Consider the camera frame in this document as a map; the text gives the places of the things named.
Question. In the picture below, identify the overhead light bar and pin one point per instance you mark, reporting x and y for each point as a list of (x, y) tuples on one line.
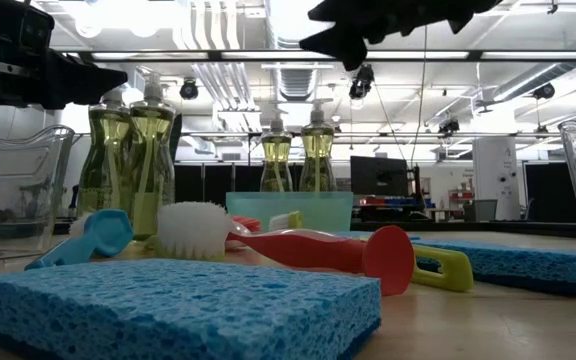
[(278, 55)]

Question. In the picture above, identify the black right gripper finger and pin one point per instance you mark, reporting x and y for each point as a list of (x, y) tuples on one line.
[(343, 11), (345, 47)]

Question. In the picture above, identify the black computer monitor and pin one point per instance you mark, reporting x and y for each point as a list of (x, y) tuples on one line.
[(379, 175)]

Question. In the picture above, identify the black partition panel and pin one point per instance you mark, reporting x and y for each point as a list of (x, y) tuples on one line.
[(550, 192), (208, 185)]

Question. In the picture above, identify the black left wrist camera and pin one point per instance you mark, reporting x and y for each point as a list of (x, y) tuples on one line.
[(35, 30)]

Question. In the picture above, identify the green dish soap pump bottle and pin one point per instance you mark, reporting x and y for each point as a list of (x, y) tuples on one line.
[(276, 160), (152, 165), (103, 165), (318, 160)]

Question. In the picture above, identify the silver ceiling air duct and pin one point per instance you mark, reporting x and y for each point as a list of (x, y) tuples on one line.
[(293, 80)]

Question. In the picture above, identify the red dish brush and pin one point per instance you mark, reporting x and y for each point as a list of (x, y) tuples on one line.
[(318, 252)]

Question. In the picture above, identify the yellow-green dish brush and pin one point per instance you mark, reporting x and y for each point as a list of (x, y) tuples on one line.
[(448, 272), (193, 230)]

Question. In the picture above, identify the white pillar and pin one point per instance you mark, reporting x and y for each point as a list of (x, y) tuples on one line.
[(495, 175)]

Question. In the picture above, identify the translucent green plastic tray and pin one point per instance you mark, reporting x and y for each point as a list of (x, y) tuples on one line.
[(313, 212)]

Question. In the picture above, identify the blue sponge with dark scrubber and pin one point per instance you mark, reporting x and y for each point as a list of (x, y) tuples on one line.
[(168, 310), (528, 265), (353, 234)]

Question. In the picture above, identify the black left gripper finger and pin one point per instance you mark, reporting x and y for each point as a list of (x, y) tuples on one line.
[(83, 75), (85, 94)]

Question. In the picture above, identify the grey mesh basket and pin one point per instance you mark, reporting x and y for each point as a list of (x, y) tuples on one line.
[(484, 210)]

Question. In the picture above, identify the black ceiling spotlight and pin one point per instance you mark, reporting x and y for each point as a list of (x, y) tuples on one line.
[(544, 91), (449, 126), (362, 82), (189, 89)]

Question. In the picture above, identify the blue dish brush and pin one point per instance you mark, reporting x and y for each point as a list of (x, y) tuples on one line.
[(110, 232)]

